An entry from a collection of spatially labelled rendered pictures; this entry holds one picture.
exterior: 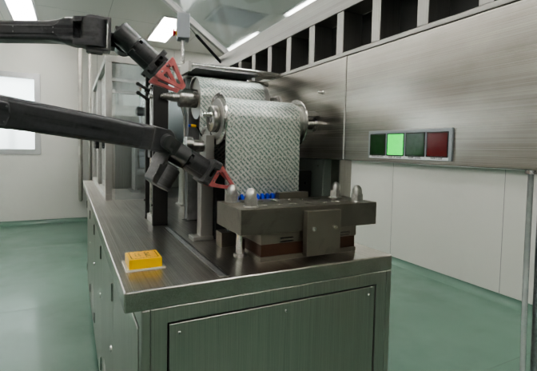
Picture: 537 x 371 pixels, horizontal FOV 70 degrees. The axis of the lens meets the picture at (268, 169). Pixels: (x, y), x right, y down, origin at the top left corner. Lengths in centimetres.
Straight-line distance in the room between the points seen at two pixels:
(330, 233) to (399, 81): 41
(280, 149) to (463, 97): 51
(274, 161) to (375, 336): 54
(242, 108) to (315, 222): 38
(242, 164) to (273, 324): 43
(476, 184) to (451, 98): 281
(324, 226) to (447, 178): 294
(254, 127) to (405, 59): 43
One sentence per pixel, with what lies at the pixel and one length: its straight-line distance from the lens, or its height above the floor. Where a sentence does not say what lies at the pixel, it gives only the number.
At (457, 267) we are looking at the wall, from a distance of 389.
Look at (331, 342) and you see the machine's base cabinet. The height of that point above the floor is 70.
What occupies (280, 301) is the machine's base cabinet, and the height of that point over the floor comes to 83.
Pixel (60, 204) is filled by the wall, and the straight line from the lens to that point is 661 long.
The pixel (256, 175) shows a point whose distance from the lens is 110.
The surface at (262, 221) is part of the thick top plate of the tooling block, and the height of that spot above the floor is 100.
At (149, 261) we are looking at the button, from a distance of 90.
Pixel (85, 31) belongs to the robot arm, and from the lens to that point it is 105.
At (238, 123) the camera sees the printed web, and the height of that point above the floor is 124.
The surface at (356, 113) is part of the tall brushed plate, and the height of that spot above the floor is 127.
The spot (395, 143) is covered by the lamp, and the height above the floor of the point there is 119.
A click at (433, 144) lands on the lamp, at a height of 119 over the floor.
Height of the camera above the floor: 117
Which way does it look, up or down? 3 degrees down
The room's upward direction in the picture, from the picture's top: 1 degrees clockwise
